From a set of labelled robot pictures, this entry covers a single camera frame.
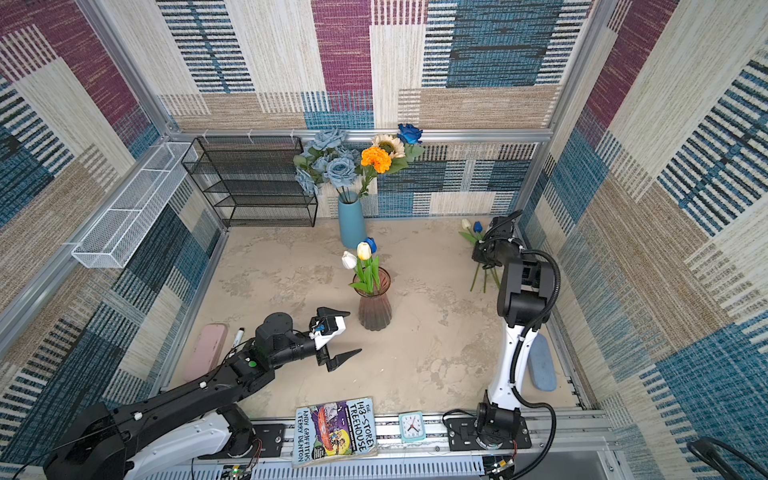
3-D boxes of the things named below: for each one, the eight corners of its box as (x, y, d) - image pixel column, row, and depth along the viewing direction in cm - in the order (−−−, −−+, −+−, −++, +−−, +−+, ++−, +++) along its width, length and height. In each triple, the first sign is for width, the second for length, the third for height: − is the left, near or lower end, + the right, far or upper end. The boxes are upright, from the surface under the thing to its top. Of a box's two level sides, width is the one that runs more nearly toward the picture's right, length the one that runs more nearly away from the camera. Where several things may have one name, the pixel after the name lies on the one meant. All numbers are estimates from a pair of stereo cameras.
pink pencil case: (184, 379, 85) (179, 376, 83) (205, 328, 94) (201, 324, 92) (215, 379, 85) (210, 376, 83) (232, 328, 94) (229, 324, 92)
